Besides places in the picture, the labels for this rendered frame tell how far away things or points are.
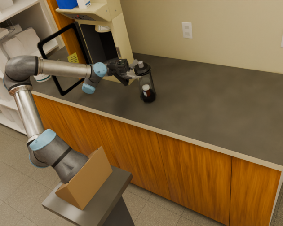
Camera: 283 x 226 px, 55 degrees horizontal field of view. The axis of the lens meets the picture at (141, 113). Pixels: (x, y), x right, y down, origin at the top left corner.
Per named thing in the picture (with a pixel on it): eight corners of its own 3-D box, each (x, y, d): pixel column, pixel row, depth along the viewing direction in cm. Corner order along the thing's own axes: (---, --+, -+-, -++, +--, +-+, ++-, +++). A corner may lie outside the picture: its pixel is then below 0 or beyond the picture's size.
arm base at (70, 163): (73, 177, 110) (55, 161, 109) (60, 188, 121) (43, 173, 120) (93, 153, 121) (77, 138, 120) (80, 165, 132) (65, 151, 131)
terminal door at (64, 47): (93, 73, 200) (74, 21, 174) (62, 97, 184) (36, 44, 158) (92, 73, 201) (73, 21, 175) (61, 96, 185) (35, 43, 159)
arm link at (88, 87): (85, 82, 148) (90, 67, 153) (79, 91, 157) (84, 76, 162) (98, 88, 151) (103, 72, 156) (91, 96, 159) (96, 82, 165)
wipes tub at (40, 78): (44, 72, 227) (37, 56, 217) (55, 74, 220) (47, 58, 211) (33, 80, 220) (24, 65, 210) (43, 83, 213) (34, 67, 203)
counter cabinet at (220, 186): (96, 114, 323) (69, 46, 265) (285, 173, 219) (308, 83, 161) (57, 154, 285) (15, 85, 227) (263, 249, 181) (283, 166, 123)
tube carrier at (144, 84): (158, 89, 171) (152, 62, 156) (155, 101, 164) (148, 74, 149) (142, 89, 174) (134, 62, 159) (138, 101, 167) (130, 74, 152)
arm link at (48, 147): (54, 162, 112) (29, 140, 110) (47, 169, 122) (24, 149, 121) (73, 142, 119) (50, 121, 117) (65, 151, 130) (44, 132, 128)
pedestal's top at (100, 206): (95, 236, 115) (92, 232, 113) (44, 208, 131) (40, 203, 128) (133, 177, 134) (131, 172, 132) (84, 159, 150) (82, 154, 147)
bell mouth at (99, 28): (105, 19, 187) (103, 11, 183) (126, 21, 178) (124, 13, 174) (89, 31, 177) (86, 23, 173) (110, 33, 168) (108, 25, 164)
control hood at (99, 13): (73, 17, 175) (67, 2, 168) (112, 20, 158) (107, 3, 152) (60, 25, 168) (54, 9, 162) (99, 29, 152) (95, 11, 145)
